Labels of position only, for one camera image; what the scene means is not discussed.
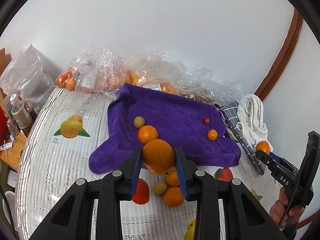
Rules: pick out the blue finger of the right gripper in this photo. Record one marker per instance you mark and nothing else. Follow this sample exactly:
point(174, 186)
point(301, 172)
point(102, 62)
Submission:
point(270, 163)
point(278, 159)

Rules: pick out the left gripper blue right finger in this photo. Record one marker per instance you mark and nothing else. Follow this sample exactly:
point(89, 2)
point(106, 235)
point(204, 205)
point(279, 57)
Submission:
point(182, 171)

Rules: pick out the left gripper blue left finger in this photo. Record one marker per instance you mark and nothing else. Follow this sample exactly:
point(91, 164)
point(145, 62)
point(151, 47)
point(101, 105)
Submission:
point(134, 170)

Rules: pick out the small orange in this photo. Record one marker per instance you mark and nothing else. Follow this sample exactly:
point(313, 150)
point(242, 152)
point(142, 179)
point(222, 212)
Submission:
point(263, 146)
point(212, 135)
point(171, 179)

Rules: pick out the large orange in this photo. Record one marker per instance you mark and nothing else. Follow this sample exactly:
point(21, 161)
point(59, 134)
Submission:
point(173, 197)
point(158, 156)
point(147, 133)

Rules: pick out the yellow-green small fruit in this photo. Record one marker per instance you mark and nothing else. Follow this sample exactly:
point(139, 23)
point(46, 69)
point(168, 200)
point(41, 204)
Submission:
point(160, 188)
point(139, 122)

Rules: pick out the small red fruit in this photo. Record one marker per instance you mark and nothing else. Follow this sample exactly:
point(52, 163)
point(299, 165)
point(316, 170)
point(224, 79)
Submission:
point(206, 121)

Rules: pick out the person's right hand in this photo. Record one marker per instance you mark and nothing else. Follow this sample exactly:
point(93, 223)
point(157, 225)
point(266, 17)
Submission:
point(279, 214)

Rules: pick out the purple towel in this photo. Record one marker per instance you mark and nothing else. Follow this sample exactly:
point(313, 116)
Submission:
point(178, 120)

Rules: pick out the white striped towel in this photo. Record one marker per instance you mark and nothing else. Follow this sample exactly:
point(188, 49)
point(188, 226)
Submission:
point(251, 121)

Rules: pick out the grey checked cloth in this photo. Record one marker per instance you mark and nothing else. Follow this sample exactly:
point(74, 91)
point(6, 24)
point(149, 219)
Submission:
point(230, 116)

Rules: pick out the fruit print tablecloth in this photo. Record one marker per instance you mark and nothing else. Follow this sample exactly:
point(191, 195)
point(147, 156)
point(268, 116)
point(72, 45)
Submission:
point(50, 164)

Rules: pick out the clear bag of kumquats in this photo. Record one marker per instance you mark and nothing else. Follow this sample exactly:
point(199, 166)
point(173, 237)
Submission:
point(151, 68)

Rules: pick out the clear bag of oranges left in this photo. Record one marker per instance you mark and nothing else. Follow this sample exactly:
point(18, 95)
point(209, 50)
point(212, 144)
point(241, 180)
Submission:
point(98, 70)

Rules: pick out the wooden side table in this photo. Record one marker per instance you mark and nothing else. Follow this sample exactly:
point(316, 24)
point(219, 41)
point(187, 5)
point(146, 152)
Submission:
point(12, 156)

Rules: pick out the plastic bottle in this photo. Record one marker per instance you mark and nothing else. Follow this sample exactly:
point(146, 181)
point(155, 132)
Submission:
point(19, 112)

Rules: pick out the white plastic bag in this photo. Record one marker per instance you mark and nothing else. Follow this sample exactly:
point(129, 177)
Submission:
point(24, 75)

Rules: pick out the brown door frame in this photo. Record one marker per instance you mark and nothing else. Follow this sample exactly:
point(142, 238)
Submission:
point(282, 58)

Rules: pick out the wooden bed frame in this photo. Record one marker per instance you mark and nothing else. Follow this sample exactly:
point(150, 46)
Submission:
point(3, 65)

